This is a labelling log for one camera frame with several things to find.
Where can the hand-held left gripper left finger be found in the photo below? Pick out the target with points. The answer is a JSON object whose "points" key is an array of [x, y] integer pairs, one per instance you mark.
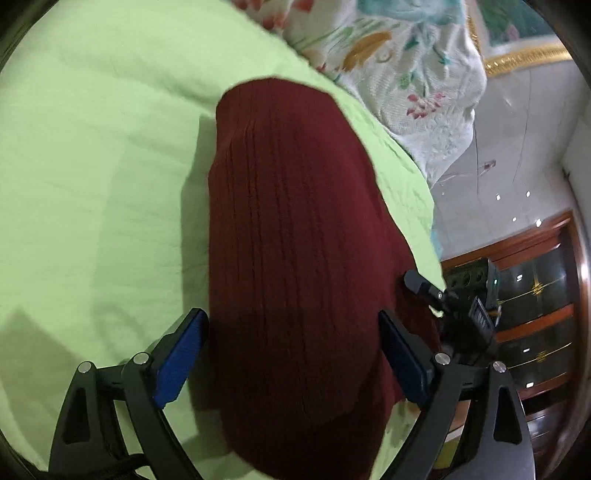
{"points": [[178, 355]]}

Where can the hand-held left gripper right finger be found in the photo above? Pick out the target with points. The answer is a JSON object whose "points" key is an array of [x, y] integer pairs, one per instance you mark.
{"points": [[406, 360]]}

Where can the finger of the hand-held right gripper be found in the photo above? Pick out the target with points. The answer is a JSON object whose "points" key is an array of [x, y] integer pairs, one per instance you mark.
{"points": [[418, 282]]}

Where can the dark red knit hooded sweater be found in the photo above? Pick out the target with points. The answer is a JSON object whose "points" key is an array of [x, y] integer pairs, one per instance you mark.
{"points": [[295, 254]]}

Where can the wooden cabinet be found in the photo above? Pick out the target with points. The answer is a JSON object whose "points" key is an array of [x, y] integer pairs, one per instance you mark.
{"points": [[545, 323]]}

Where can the white floral quilt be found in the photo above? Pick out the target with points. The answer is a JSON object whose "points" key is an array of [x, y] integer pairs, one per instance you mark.
{"points": [[415, 92]]}

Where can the light green bed sheet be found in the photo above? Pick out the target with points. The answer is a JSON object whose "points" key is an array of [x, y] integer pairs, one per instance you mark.
{"points": [[92, 161]]}

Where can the gold framed painting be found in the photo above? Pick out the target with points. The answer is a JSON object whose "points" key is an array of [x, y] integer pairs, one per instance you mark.
{"points": [[517, 60]]}

